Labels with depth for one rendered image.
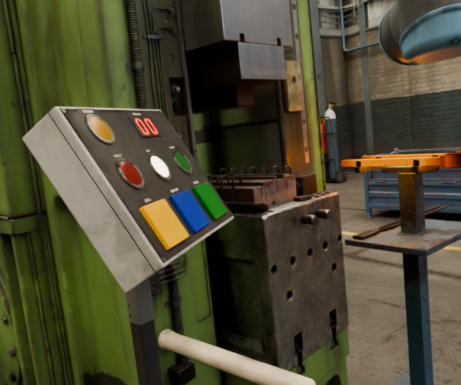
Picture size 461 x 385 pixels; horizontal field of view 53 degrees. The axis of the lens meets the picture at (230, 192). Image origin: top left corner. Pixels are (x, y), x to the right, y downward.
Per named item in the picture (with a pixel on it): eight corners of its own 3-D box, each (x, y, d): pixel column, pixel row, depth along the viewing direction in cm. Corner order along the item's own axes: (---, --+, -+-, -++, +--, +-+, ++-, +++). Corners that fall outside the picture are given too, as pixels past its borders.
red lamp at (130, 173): (150, 185, 72) (146, 157, 72) (125, 189, 69) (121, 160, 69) (138, 185, 75) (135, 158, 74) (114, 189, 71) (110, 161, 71)
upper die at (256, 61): (286, 79, 134) (283, 46, 133) (241, 79, 120) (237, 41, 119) (190, 98, 163) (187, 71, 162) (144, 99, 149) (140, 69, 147)
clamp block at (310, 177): (318, 192, 148) (317, 172, 147) (304, 196, 141) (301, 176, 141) (288, 192, 156) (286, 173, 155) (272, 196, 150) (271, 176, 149)
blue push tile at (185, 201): (211, 222, 84) (189, 188, 84) (196, 232, 77) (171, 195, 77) (204, 227, 85) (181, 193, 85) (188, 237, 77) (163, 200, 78)
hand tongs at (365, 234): (438, 207, 198) (438, 204, 197) (448, 208, 194) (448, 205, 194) (353, 238, 161) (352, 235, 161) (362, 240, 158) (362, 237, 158)
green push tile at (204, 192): (228, 211, 93) (207, 181, 93) (216, 219, 86) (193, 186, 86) (221, 216, 94) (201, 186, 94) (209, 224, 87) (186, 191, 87)
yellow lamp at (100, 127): (120, 140, 73) (117, 113, 72) (94, 143, 69) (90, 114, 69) (109, 142, 75) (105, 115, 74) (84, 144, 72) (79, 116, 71)
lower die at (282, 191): (297, 198, 139) (294, 171, 138) (255, 211, 125) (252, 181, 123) (201, 196, 168) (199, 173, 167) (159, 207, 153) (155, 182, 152)
